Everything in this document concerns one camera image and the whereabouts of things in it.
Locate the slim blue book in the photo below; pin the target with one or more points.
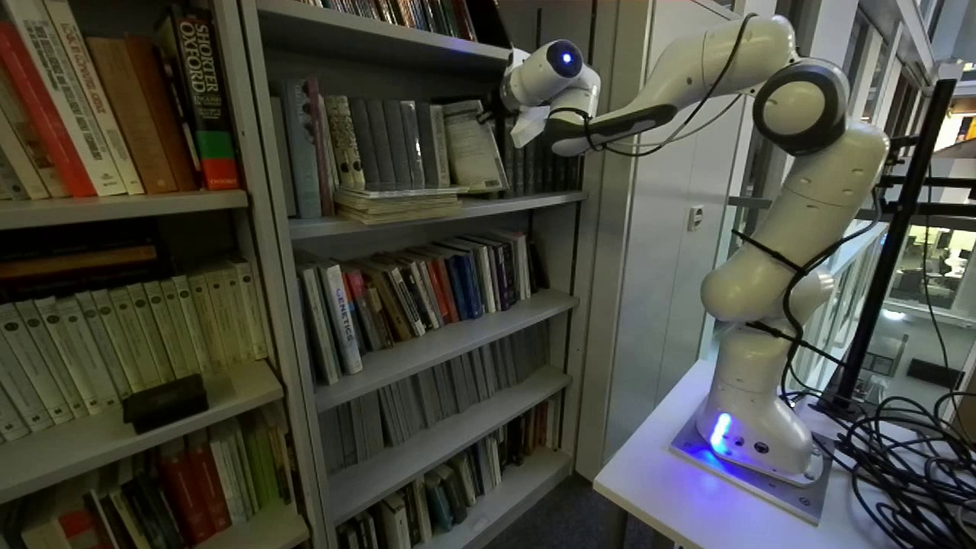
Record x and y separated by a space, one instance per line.
462 285

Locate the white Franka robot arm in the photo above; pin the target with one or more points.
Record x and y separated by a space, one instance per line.
813 203

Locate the dark red book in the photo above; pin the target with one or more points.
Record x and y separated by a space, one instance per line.
192 491

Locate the grey metal bookshelf unit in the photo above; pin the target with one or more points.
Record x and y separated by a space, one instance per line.
436 347
122 209

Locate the light grey spine book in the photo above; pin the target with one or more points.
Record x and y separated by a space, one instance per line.
435 146

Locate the white book black lettering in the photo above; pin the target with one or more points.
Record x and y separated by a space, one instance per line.
76 91

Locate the red hardcover book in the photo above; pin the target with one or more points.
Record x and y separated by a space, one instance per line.
48 131

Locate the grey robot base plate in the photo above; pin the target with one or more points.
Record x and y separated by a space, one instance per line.
783 491

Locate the black metal stand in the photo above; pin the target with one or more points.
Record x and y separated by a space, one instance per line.
863 328

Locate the cream paperback book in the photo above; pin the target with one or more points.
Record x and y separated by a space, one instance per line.
19 368
102 341

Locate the black book red green base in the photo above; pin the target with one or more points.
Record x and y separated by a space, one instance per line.
202 91

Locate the cream patterned spine book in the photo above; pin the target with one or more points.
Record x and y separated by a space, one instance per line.
340 123

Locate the pale grey paperback book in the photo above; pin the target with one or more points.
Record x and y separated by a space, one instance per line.
475 146

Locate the brown hardcover book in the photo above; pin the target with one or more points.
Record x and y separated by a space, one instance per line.
142 112

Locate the slim grey book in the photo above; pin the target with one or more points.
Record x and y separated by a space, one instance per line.
319 331

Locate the flat-lying brown book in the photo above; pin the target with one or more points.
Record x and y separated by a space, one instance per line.
71 264

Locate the small black box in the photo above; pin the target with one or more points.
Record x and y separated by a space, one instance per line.
162 400

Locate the tall blue-grey book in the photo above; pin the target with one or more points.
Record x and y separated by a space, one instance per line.
304 153

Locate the white book dark lettering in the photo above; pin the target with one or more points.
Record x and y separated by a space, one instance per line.
343 316

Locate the slim red book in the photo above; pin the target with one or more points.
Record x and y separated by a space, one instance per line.
439 290

